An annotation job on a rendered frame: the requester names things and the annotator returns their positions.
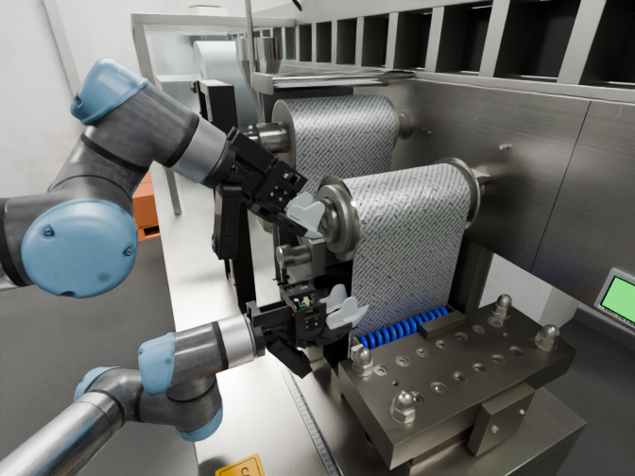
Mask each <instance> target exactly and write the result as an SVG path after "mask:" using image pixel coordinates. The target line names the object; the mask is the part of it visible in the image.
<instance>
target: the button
mask: <svg viewBox="0 0 635 476"><path fill-rule="evenodd" d="M215 476H265V473H264V470H263V467H262V464H261V461H260V457H259V454H258V453H257V452H256V453H254V454H252V455H250V456H248V457H246V458H243V459H241V460H239V461H237V462H235V463H232V464H230V465H228V466H226V467H223V468H221V469H219V470H217V471H216V472H215Z"/></svg>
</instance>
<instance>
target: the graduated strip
mask: <svg viewBox="0 0 635 476"><path fill-rule="evenodd" d="M273 357H274V356H273ZM274 359H275V361H276V363H277V366H278V368H279V369H280V371H281V373H282V375H283V379H284V381H285V383H286V385H287V387H288V390H289V392H290V394H291V396H292V398H293V400H294V402H295V404H296V406H297V408H298V410H299V412H300V416H301V418H302V420H303V422H304V424H305V427H306V429H307V431H308V433H309V434H310V436H311V439H312V441H313V443H314V445H315V447H316V449H317V453H318V455H319V457H320V459H321V461H322V464H323V466H324V467H325V469H326V471H327V473H328V476H344V475H343V473H342V471H341V469H340V467H339V465H338V463H337V462H336V460H335V457H334V455H333V453H332V451H331V449H330V447H329V445H328V443H327V441H326V439H325V437H324V435H323V433H322V431H321V429H320V428H319V426H318V423H317V421H316V419H315V417H314V415H313V413H312V411H311V409H310V407H309V405H308V403H307V401H306V399H305V397H304V395H303V394H302V392H301V390H300V387H299V385H298V383H297V381H296V379H295V377H294V375H293V373H292V371H291V370H290V369H289V368H288V367H286V366H285V365H284V364H283V363H281V362H280V361H279V360H278V359H277V358H275V357H274Z"/></svg>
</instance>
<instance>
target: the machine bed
mask: <svg viewBox="0 0 635 476"><path fill-rule="evenodd" d="M150 174H151V180H152V186H153V192H154V197H155V204H156V210H157V215H158V222H159V228H160V234H161V240H162V246H163V256H164V263H165V269H166V275H167V281H168V287H169V293H170V299H171V305H172V311H173V316H174V323H175V329H176V332H179V331H182V330H186V329H189V328H193V327H195V326H199V325H202V324H205V323H209V322H212V321H216V320H219V319H222V318H225V317H229V316H232V315H238V314H242V315H245V313H247V312H248V309H247V306H244V307H240V308H239V307H238V305H237V300H236V295H235V293H234V291H233V289H232V285H231V283H230V280H229V279H227V278H226V274H225V267H224V262H223V260H221V261H219V260H218V258H217V256H216V254H215V253H214V252H213V250H212V234H213V233H214V220H215V207H209V208H203V209H197V210H192V211H185V208H184V203H183V198H182V193H181V188H180V180H179V175H178V173H176V172H174V175H175V180H176V184H177V189H178V194H179V199H180V206H181V211H182V213H176V214H174V210H173V207H172V203H171V199H170V195H169V192H168V189H167V185H166V181H165V177H164V173H163V168H162V165H161V164H159V163H157V162H155V161H154V162H153V163H152V164H151V165H150ZM247 210H248V219H249V236H250V244H251V254H252V262H253V271H254V280H255V289H256V298H257V303H256V304H257V306H258V307H259V306H262V305H266V304H268V303H271V302H275V301H278V300H280V289H279V286H283V285H287V284H289V282H288V281H287V282H283V283H282V279H279V280H272V279H275V278H276V277H275V263H274V250H273V237H272V228H270V229H263V228H262V227H261V225H260V224H259V222H258V221H257V218H256V214H254V213H253V212H251V211H250V210H249V209H248V208H247ZM324 359H325V358H324ZM345 359H348V354H345V355H343V356H340V357H338V358H335V359H333V360H331V361H328V362H327V361H326V359H325V363H323V364H320V365H316V366H313V367H312V369H313V371H312V372H310V373H309V374H308V375H307V376H306V377H304V378H303V379H301V378H300V377H298V376H297V375H295V374H293V375H294V377H295V379H296V381H297V383H298V385H299V387H300V390H301V392H302V394H303V395H304V397H305V399H306V401H307V403H308V405H309V407H310V409H311V411H312V413H313V415H314V417H315V419H316V421H317V424H318V426H319V428H320V429H321V431H322V433H323V435H324V437H325V439H326V441H327V443H328V445H329V447H330V449H331V451H332V453H333V455H334V457H335V460H336V462H337V463H338V465H339V467H340V469H341V471H342V473H343V475H344V476H521V475H522V474H524V473H525V472H527V471H528V470H529V469H531V468H532V467H533V466H535V465H536V464H538V463H539V462H541V461H542V460H544V459H545V458H547V457H548V456H550V455H551V454H553V453H554V452H556V451H558V450H559V449H561V448H562V447H564V446H565V445H567V444H568V443H570V442H571V441H573V440H574V439H576V438H577V437H579V436H580V434H581V433H582V431H583V429H584V428H585V426H586V424H587V423H586V422H585V421H584V420H583V419H582V418H581V417H579V416H578V415H577V414H575V413H574V412H573V411H572V410H571V409H569V408H568V407H567V406H566V405H565V404H563V403H562V402H561V401H560V400H558V399H557V398H556V397H555V396H553V395H552V394H551V393H550V392H549V391H547V390H546V389H545V388H544V387H540V388H539V389H537V390H536V392H535V395H534V397H533V399H532V400H531V402H530V405H529V407H528V409H527V411H526V414H525V416H524V418H523V421H522V423H521V425H520V428H519V430H518V432H516V433H515V434H513V435H511V436H510V437H508V438H506V439H505V440H503V441H501V442H500V443H498V444H496V445H495V446H493V447H491V448H490V449H488V450H486V451H484V452H482V453H481V454H479V455H477V456H475V455H474V454H473V453H472V451H471V450H470V449H469V448H468V447H467V445H468V442H469V440H470V439H469V440H467V441H465V442H464V443H462V444H460V445H458V446H457V447H455V448H453V449H451V450H449V451H447V452H445V453H444V454H442V455H440V456H439V457H437V458H436V459H434V460H432V461H430V462H429V463H427V464H425V465H423V466H422V467H419V468H417V469H416V470H414V471H412V472H409V471H408V469H407V468H406V466H405V464H404V463H402V464H400V465H399V466H397V467H395V468H393V469H392V470H389V468H388V466H387V465H386V463H385V461H384V459H383V458H382V456H381V454H380V453H379V451H378V450H377V449H376V448H373V447H371V446H369V445H368V443H367V442H366V439H365V435H366V430H365V429H364V427H363V425H362V424H361V422H360V421H359V419H358V417H357V416H356V414H355V412H354V411H353V409H352V408H351V406H350V405H349V403H348V401H347V400H346V398H345V397H343V398H341V397H340V396H339V394H338V392H337V391H336V389H335V387H334V385H333V383H332V368H333V367H335V366H338V362H340V361H343V360H345ZM216 376H217V380H218V385H219V390H220V393H221V395H222V398H223V419H222V423H221V424H220V426H219V428H218V429H217V431H216V432H215V433H214V434H213V435H211V436H210V437H208V438H207V439H205V440H202V441H198V442H194V448H195V454H196V460H197V471H198V476H213V475H215V472H216V471H217V470H219V469H221V468H223V467H226V466H228V465H230V464H232V463H235V462H237V461H239V460H241V459H243V458H246V457H248V456H250V455H252V454H254V453H256V452H257V453H258V454H262V457H263V460H264V463H265V467H266V472H267V475H268V476H328V473H327V471H326V469H325V467H324V466H323V464H322V461H321V459H320V457H319V455H318V452H317V449H316V447H315V445H314V443H313V441H312V439H311V436H310V434H309V433H308V431H307V429H306V427H305V424H304V422H303V420H302V418H301V416H300V412H299V410H298V408H297V406H296V404H295V402H294V400H293V398H292V396H291V394H290V392H289V390H288V387H287V385H286V383H285V381H284V379H283V375H282V373H281V371H280V369H279V368H278V366H277V363H276V361H275V359H274V357H273V355H272V354H271V353H269V352H268V351H267V349H266V356H263V357H260V358H257V359H256V358H255V359H254V361H253V362H251V363H248V364H245V365H241V366H239V367H236V368H233V369H230V370H226V371H224V372H221V373H218V374H216Z"/></svg>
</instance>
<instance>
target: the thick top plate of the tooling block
mask: <svg viewBox="0 0 635 476"><path fill-rule="evenodd" d="M493 304H494V302H492V303H491V304H488V305H486V306H483V307H480V308H478V309H475V310H473V311H470V312H467V313H465V314H463V315H465V316H466V317H467V318H466V322H465V324H464V325H461V326H459V327H456V328H454V329H451V330H449V331H446V332H443V333H441V334H438V335H436V336H433V337H431V338H428V339H426V338H425V337H424V336H423V335H422V334H421V333H420V332H419V331H417V332H414V333H412V334H409V335H407V336H405V337H402V338H400V339H397V340H394V341H392V342H389V343H386V344H384V345H382V346H380V347H377V348H373V349H370V352H371V357H372V365H373V372H372V374H371V375H370V376H368V377H366V378H362V377H358V376H356V375H355V374H354V373H353V372H352V363H353V360H352V359H351V357H350V358H348V359H345V360H343V361H340V362H338V382H337V385H338V387H339V388H340V390H341V391H342V393H343V395H344V396H345V398H346V400H347V401H348V403H349V405H350V406H351V408H352V409H353V411H354V412H355V414H356V416H357V417H358V419H359V421H360V422H361V424H362V425H363V427H364V429H365V430H366V432H367V434H368V435H369V437H370V439H371V441H372V442H373V444H374V446H375V447H376V449H377V450H378V451H379V453H380V454H381V456H382V458H383V459H384V461H385V463H386V465H387V466H388V468H389V470H392V469H393V468H395V467H397V466H399V465H400V464H402V463H404V462H406V461H408V460H409V459H411V458H413V457H415V456H417V455H419V454H420V453H422V452H424V451H427V450H428V449H430V448H432V447H434V446H435V445H437V444H438V443H440V442H442V441H444V440H446V439H447V438H449V437H451V436H453V435H455V434H457V433H459V432H461V431H463V430H465V429H466V428H468V427H470V426H471V425H473V424H474V423H475V421H476V419H477V416H478V413H479V410H480V407H481V405H482V404H483V403H485V402H487V401H489V400H492V399H494V398H495V397H497V396H499V395H501V394H503V393H505V392H506V391H508V390H510V389H511V388H513V387H515V386H517V385H519V384H521V383H524V382H527V383H528V384H529V385H530V386H531V387H533V388H534V389H535V390H537V389H539V388H540V387H542V386H544V385H546V384H548V383H549V382H551V381H553V380H555V379H557V378H558V377H560V376H562V375H564V374H566V373H567V371H568V369H569V367H570V365H571V363H572V361H573V359H574V357H575V355H576V353H577V349H576V348H574V347H572V346H571V345H569V344H568V343H566V342H565V341H563V340H562V339H560V338H558V339H559V341H558V345H557V349H556V350H555V351H545V350H543V349H541V348H539V347H537V346H536V345H535V343H534V338H535V337H536V336H537V333H538V332H539V331H541V329H542V325H540V324H539V323H537V322H536V321H534V320H533V319H531V318H530V317H529V316H527V315H526V314H524V313H522V312H521V311H519V310H518V309H516V308H515V307H513V306H512V305H511V306H512V311H511V317H510V318H500V317H498V316H496V315H494V314H493V313H492V312H491V308H492V307H493ZM401 390H408V391H409V392H411V394H412V395H413V397H414V405H415V419H414V421H413V422H412V423H410V424H408V425H402V424H399V423H397V422H396V421H395V420H393V418H392V417H391V415H390V412H389V410H390V406H391V405H392V401H393V399H394V398H395V397H396V395H397V393H398V392H399V391H401Z"/></svg>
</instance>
